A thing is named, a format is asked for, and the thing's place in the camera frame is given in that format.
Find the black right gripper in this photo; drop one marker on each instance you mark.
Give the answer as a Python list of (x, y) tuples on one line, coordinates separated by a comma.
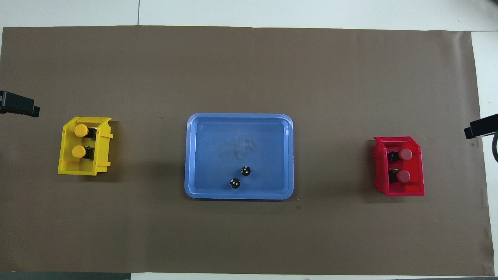
[(486, 124)]

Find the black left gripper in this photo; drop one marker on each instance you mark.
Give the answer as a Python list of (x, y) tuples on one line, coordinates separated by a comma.
[(15, 102)]

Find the yellow push button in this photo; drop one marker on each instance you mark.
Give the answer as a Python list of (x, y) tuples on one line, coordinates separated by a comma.
[(81, 130), (79, 151)]

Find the red push button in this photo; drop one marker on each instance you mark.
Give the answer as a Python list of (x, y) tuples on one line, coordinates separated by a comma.
[(403, 176), (405, 154)]

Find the blue plastic tray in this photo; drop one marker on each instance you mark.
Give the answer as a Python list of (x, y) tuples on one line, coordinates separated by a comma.
[(210, 155)]

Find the yellow plastic parts bin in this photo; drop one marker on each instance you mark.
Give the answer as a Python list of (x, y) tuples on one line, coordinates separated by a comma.
[(64, 163)]

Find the red plastic parts bin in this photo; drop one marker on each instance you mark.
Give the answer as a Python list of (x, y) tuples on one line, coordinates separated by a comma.
[(380, 182)]

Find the brown paper table mat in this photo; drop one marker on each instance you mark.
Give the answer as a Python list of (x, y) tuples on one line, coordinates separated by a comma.
[(155, 233)]

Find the small black cylinder capacitor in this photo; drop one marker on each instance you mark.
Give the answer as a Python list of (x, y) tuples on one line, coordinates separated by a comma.
[(245, 170), (234, 183)]

